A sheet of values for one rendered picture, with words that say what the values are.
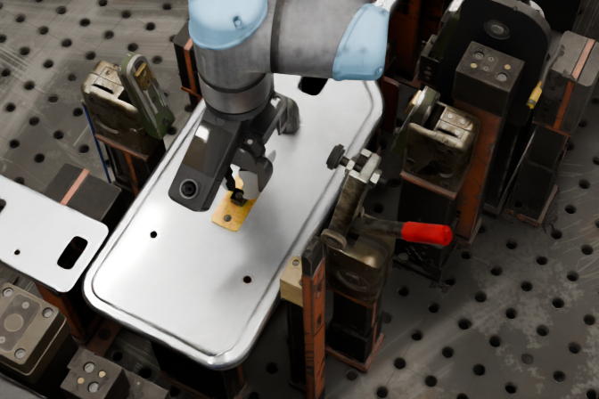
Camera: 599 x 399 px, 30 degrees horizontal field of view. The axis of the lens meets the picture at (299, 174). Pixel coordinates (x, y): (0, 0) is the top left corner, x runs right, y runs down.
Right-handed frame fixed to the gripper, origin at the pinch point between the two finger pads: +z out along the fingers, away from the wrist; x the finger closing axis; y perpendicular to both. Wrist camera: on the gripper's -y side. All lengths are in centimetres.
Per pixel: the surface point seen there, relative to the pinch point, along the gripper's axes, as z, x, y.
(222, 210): 1.8, 1.1, -2.2
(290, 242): 2.1, -8.3, -2.2
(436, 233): -12.5, -25.2, -0.4
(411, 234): -10.5, -22.6, -0.7
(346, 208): -11.8, -15.2, -1.7
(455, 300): 32.0, -26.6, 13.3
